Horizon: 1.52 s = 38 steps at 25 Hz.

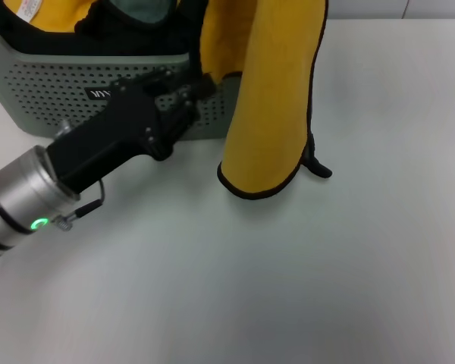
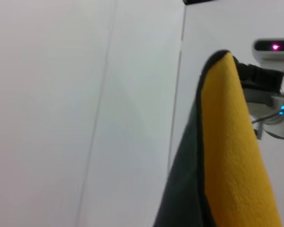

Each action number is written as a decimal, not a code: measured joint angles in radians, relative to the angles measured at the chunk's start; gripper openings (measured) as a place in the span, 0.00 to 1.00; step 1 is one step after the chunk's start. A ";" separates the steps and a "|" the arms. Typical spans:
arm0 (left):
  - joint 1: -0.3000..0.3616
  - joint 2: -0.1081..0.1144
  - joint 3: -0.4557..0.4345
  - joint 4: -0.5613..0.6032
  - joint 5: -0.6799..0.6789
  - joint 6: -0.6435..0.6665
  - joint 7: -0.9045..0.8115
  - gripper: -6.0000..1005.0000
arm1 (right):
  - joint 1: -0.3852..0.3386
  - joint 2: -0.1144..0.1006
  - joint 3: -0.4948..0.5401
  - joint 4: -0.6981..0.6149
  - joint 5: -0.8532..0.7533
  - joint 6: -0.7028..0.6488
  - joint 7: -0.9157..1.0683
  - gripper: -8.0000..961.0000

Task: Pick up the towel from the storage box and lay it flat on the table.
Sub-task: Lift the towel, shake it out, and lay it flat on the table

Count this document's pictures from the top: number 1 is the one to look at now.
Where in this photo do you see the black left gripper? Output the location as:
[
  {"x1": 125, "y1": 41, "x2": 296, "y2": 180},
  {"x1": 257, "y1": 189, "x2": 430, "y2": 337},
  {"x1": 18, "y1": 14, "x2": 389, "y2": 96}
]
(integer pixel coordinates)
[{"x1": 46, "y1": 65, "x2": 218, "y2": 193}]

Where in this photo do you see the yellow towel with black trim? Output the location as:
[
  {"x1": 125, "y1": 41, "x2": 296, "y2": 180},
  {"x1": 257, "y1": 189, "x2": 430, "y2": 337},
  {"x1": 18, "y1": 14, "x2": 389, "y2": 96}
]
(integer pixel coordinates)
[{"x1": 196, "y1": 0, "x2": 334, "y2": 200}]

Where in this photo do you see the black brand label on box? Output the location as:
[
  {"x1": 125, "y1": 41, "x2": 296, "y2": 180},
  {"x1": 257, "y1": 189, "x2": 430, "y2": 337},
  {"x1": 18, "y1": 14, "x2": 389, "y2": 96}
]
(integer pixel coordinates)
[{"x1": 87, "y1": 87, "x2": 117, "y2": 101}]

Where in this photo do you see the grey-green towel with black trim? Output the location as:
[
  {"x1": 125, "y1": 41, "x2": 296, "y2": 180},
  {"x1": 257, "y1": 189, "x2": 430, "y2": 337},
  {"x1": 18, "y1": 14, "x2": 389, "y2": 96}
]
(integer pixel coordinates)
[{"x1": 108, "y1": 0, "x2": 181, "y2": 24}]

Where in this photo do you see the grey-green perforated plastic storage box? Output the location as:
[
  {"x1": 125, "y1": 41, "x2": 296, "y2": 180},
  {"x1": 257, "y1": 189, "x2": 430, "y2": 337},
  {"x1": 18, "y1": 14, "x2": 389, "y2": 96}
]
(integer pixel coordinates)
[{"x1": 0, "y1": 25, "x2": 239, "y2": 143}]

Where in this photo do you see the yellow towel with white tag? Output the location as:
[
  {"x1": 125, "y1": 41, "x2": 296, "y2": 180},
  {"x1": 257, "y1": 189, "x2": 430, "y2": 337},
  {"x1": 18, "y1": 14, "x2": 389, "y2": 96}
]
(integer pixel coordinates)
[{"x1": 14, "y1": 0, "x2": 99, "y2": 33}]

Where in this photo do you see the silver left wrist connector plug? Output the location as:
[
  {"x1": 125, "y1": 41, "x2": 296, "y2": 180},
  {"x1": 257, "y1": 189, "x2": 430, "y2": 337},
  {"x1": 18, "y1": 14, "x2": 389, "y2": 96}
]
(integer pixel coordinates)
[{"x1": 55, "y1": 119, "x2": 74, "y2": 138}]

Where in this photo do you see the dark left wrist cable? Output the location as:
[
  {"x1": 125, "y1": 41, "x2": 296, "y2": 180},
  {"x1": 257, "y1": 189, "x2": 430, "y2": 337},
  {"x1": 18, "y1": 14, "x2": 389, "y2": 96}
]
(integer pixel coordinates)
[{"x1": 52, "y1": 177, "x2": 106, "y2": 231}]

